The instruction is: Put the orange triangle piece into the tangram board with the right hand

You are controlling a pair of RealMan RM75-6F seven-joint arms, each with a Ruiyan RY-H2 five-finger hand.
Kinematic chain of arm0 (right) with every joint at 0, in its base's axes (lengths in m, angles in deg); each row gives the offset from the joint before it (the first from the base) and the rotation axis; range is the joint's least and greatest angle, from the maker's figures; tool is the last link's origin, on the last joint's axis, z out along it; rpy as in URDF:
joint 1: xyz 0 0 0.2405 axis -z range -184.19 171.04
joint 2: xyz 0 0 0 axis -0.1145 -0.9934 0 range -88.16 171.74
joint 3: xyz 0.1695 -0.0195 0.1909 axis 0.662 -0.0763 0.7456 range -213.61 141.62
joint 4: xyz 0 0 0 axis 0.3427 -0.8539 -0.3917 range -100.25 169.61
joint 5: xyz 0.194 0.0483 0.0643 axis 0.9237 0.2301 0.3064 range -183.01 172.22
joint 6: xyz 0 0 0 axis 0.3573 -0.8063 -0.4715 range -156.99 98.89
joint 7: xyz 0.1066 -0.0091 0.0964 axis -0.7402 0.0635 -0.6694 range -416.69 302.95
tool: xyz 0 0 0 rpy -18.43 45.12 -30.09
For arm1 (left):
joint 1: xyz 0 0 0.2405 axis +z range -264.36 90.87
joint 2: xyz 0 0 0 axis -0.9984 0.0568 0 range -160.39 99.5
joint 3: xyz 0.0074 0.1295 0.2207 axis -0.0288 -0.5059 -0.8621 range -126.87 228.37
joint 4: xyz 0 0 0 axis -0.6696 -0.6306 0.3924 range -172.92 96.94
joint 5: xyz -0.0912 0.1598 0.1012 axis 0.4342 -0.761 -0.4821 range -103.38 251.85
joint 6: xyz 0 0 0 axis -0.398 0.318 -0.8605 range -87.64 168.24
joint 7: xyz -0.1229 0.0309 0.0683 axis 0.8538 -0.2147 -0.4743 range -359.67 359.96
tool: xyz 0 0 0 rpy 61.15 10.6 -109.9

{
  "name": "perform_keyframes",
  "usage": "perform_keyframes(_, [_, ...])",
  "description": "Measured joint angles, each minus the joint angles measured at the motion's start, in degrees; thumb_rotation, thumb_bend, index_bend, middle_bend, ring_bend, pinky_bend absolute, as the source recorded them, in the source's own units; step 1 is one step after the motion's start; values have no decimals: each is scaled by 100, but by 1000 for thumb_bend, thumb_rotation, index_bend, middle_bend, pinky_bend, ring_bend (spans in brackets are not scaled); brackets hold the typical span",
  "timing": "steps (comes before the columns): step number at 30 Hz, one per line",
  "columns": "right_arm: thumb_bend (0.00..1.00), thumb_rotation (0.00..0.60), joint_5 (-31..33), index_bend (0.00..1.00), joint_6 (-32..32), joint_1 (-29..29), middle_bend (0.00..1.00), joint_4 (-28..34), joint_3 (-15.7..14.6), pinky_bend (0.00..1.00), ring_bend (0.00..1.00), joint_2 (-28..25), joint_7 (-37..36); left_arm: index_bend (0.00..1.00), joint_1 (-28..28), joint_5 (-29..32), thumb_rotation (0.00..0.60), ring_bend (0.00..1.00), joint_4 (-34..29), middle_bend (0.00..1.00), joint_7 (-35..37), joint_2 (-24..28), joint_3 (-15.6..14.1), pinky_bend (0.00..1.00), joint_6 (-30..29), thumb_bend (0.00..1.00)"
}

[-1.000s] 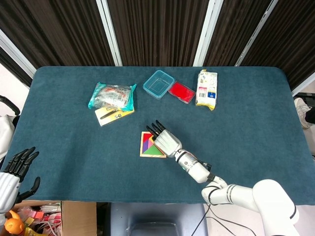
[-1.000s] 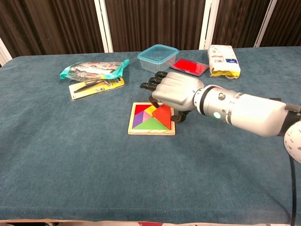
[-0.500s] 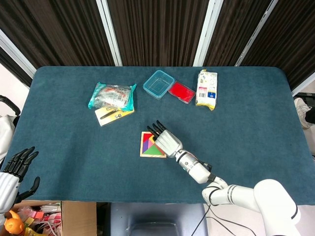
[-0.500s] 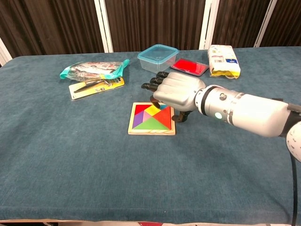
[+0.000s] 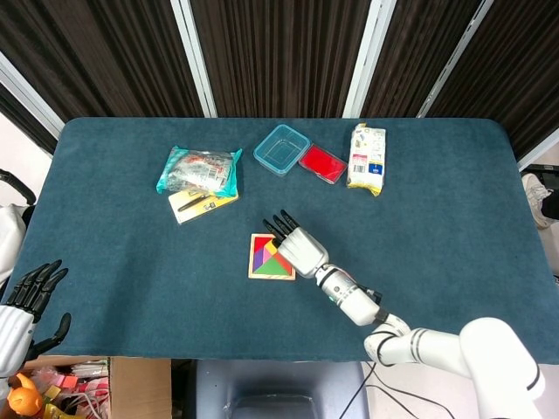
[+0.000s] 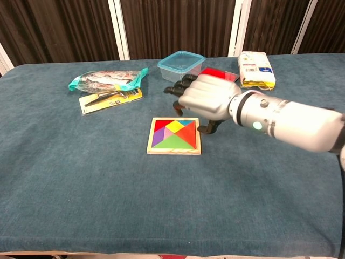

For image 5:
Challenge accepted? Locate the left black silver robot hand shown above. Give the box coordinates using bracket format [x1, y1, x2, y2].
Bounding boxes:
[0, 259, 72, 380]

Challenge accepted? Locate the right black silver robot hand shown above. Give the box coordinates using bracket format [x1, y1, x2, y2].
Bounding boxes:
[262, 209, 330, 280]

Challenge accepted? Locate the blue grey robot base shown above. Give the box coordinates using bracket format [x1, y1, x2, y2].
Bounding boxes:
[195, 360, 370, 419]

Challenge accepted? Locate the green triangle tangram piece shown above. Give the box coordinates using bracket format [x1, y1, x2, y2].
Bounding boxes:
[253, 255, 292, 277]

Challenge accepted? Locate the orange toy figure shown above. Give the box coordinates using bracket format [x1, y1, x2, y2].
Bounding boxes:
[6, 373, 45, 416]

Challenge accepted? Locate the red container lid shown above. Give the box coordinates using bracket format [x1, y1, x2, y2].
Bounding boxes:
[298, 144, 349, 185]

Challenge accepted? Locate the white bag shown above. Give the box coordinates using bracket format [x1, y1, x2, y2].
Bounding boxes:
[0, 203, 30, 287]

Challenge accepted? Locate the clear blue plastic container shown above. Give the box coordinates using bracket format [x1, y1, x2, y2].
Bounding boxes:
[252, 124, 313, 179]

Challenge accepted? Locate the white yellow snack packet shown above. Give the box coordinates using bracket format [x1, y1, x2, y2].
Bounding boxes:
[346, 123, 389, 200]

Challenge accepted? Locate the yellow pen package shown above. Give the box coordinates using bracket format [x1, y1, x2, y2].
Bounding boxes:
[168, 188, 240, 226]

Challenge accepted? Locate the teal table cloth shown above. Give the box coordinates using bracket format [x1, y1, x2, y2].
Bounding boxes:
[0, 116, 556, 364]

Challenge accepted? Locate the teal clear snack bag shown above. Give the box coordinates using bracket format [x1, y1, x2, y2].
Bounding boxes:
[155, 145, 244, 196]

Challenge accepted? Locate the brown cardboard box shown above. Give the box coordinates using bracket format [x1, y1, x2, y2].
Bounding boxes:
[17, 355, 173, 419]

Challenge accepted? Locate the dark corrugated partition panel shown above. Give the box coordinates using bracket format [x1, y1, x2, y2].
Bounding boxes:
[425, 0, 559, 159]
[0, 0, 207, 148]
[188, 0, 376, 118]
[361, 0, 487, 118]

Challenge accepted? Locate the white shoe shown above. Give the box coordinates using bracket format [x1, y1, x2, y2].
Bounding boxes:
[521, 173, 555, 231]

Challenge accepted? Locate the wooden tangram frame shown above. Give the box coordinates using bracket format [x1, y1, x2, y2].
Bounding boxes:
[247, 233, 298, 281]

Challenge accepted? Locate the black floor cable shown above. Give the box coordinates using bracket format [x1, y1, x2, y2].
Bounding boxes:
[340, 361, 458, 419]

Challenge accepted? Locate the grey partition post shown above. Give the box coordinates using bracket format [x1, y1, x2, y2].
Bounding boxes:
[0, 51, 66, 137]
[517, 129, 559, 172]
[416, 0, 497, 119]
[342, 0, 386, 118]
[169, 0, 218, 118]

